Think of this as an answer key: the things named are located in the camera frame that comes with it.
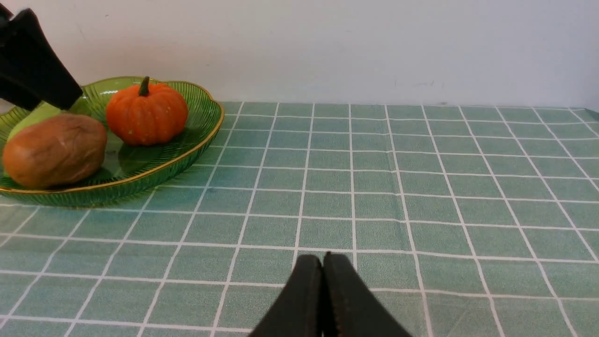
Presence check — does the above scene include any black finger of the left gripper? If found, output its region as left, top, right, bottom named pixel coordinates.
left=0, top=6, right=83, bottom=111

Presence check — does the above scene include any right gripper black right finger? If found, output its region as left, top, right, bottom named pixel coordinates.
left=323, top=252, right=411, bottom=337

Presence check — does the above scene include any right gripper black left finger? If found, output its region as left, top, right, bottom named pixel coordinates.
left=250, top=255, right=322, bottom=337

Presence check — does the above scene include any brown potato front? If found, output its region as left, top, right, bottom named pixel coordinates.
left=2, top=114, right=108, bottom=190

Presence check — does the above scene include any green cucumber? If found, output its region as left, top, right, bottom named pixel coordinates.
left=7, top=102, right=63, bottom=141

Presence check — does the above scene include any small orange pumpkin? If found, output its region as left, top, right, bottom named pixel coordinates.
left=105, top=76, right=189, bottom=147

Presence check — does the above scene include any green glass leaf plate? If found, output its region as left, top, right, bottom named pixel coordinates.
left=1, top=81, right=225, bottom=207

